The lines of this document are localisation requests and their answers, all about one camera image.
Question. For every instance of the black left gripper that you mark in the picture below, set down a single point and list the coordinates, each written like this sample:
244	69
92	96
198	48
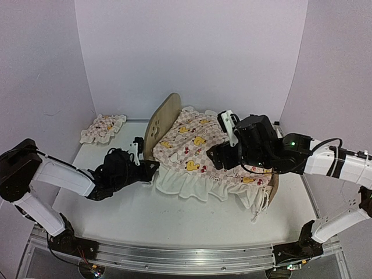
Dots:
147	174

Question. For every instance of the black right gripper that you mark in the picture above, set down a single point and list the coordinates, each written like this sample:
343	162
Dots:
222	154

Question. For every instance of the small duck print pillow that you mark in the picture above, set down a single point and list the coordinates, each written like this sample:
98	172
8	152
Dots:
102	129

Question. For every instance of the wooden pet bed frame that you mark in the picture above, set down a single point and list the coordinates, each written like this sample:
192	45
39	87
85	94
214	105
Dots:
178	139

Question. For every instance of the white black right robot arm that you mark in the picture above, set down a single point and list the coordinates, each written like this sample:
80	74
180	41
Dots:
301	154

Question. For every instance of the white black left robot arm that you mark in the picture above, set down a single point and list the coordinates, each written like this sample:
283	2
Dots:
24	168

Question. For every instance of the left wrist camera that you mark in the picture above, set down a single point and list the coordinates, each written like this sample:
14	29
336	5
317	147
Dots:
135	149

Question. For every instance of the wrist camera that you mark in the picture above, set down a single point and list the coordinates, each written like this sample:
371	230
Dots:
135	149
227	121

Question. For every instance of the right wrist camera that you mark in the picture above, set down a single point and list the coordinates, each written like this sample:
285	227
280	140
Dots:
227	121

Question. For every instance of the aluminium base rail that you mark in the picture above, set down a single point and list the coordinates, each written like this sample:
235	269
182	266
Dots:
186	261

